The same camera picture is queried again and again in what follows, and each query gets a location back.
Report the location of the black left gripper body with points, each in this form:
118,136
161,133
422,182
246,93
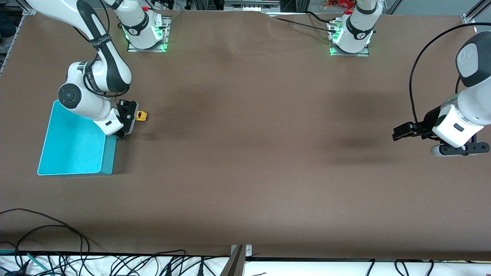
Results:
430,120

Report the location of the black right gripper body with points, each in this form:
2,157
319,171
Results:
126,112

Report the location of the yellow beetle toy car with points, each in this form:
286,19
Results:
142,116

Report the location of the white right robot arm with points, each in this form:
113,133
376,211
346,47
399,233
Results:
84,101

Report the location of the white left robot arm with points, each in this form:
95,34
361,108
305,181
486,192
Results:
472,99

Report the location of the turquoise plastic bin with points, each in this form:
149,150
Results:
73,153

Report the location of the orange red packet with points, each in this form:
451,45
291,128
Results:
337,3

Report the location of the silver metal box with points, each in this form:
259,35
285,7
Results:
251,5

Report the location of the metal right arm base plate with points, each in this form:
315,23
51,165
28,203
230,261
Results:
166,34

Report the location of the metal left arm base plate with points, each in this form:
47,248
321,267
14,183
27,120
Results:
360,54

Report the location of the aluminium frame profile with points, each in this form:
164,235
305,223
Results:
391,7

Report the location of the silver metal bracket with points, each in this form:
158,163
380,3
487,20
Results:
248,250

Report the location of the grey metal post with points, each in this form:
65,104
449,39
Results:
234,266

